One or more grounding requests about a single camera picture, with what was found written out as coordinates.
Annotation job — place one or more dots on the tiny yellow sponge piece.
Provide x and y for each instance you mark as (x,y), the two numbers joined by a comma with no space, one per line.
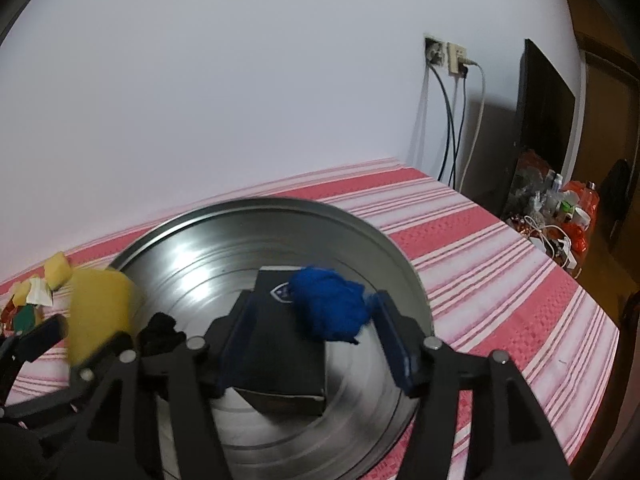
(21,295)

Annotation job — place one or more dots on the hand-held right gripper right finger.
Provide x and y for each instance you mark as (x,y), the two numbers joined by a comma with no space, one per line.
(397,350)

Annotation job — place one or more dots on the blue cloth ball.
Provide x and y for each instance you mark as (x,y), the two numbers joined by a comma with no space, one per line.
(325,305)

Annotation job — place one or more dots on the beige wall socket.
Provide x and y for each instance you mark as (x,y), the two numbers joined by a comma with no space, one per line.
(456,57)

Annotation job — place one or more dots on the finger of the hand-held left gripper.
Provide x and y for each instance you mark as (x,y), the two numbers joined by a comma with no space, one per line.
(42,335)
(92,372)

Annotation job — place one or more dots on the black box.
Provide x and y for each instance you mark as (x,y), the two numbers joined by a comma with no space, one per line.
(280,360)

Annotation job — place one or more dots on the red wrapper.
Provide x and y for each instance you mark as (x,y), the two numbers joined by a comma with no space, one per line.
(7,312)

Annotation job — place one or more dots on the cluster of small bottles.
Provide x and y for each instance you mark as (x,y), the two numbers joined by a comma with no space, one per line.
(542,195)

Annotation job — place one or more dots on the white paper scrap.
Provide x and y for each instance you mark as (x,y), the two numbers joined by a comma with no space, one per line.
(40,292)

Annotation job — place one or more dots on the round metal tray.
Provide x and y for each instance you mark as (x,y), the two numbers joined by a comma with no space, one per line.
(200,260)

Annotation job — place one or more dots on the wooden door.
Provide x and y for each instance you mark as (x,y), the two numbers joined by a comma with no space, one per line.
(607,85)

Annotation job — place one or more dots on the large yellow sponge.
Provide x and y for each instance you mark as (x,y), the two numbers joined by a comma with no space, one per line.
(100,305)

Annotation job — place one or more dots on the green packet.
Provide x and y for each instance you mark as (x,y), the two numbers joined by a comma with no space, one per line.
(26,317)

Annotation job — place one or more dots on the orange plastic bag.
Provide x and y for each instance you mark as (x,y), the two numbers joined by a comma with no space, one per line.
(582,200)

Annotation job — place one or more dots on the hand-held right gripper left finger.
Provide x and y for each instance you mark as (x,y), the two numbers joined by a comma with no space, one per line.
(239,345)

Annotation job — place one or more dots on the white cup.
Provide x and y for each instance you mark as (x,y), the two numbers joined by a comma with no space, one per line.
(580,216)

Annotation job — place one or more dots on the black flat screen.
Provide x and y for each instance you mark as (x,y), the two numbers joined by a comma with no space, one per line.
(542,110)

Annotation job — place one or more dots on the grey wall socket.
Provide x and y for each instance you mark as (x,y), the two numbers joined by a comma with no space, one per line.
(435,50)

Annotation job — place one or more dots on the black cloth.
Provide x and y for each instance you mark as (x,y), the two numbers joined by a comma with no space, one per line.
(160,332)

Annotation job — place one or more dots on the small yellow sponge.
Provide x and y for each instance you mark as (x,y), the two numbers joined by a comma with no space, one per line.
(57,270)

